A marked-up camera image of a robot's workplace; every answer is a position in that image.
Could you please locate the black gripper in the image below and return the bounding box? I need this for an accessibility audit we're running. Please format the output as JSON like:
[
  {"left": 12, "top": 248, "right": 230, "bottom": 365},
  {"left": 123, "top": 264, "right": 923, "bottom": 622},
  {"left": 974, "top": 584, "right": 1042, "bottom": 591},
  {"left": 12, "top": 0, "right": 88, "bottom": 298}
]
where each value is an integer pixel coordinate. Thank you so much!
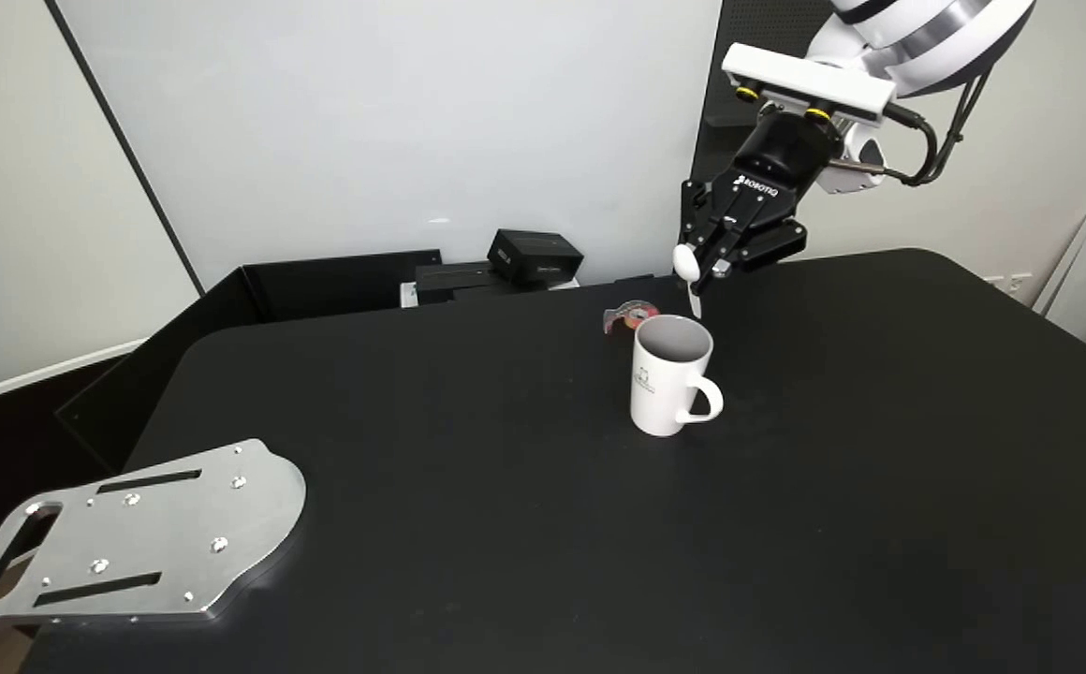
[{"left": 673, "top": 98, "right": 849, "bottom": 287}]

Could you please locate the white plastic spoon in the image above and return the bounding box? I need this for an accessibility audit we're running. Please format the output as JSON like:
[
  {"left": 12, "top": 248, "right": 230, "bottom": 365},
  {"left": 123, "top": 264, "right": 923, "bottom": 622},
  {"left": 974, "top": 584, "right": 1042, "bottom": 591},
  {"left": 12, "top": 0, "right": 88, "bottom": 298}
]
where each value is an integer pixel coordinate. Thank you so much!
[{"left": 672, "top": 239, "right": 711, "bottom": 324}]

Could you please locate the white ceramic mug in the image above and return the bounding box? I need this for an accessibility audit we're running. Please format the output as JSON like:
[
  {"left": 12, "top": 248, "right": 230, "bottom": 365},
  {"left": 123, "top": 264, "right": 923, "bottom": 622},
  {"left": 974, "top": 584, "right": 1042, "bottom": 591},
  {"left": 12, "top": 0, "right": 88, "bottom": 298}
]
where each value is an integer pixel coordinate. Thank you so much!
[{"left": 627, "top": 311, "right": 732, "bottom": 440}]

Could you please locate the small tape dispenser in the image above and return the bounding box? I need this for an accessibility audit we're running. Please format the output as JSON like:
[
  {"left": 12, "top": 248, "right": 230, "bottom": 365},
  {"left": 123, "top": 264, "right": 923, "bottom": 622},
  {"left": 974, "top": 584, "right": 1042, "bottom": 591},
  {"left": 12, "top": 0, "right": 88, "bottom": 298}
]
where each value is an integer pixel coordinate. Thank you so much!
[{"left": 599, "top": 295, "right": 662, "bottom": 340}]

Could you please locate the dark vertical pillar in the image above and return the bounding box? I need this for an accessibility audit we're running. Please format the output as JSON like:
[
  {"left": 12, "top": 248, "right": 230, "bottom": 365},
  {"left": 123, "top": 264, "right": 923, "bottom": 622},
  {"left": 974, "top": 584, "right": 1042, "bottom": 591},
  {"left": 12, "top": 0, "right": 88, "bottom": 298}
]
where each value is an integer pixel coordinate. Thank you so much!
[{"left": 690, "top": 0, "right": 841, "bottom": 272}]

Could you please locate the black box device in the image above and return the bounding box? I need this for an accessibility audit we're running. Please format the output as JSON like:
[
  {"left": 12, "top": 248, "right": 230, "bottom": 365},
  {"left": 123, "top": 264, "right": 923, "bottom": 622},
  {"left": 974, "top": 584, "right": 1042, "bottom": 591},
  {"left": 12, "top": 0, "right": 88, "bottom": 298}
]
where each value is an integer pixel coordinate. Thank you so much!
[{"left": 489, "top": 223, "right": 590, "bottom": 292}]

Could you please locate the grey metal mounting plate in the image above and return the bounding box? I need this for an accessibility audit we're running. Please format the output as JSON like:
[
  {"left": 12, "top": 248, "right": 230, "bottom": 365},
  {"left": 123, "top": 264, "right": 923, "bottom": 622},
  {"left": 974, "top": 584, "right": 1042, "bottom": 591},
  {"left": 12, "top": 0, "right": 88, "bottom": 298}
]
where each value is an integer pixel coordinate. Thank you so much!
[{"left": 0, "top": 433, "right": 310, "bottom": 627}]

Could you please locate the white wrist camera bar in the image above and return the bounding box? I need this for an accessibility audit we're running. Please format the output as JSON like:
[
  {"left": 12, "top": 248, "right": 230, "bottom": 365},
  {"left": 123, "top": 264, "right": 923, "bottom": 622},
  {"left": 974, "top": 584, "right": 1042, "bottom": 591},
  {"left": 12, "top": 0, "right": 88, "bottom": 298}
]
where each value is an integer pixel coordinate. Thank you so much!
[{"left": 718, "top": 39, "right": 901, "bottom": 122}]

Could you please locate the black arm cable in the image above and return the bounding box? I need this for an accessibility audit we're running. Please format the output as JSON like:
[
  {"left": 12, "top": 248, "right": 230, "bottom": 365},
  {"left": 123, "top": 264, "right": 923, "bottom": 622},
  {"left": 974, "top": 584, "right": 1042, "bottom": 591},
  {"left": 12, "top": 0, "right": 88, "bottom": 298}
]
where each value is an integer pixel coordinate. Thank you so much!
[{"left": 882, "top": 52, "right": 1004, "bottom": 193}]

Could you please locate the white wall board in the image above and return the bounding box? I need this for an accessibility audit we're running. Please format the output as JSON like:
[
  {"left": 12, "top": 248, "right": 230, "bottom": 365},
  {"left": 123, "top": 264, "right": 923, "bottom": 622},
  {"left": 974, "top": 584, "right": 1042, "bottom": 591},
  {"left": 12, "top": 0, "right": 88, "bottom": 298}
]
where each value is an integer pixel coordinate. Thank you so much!
[{"left": 44, "top": 0, "right": 728, "bottom": 295}]

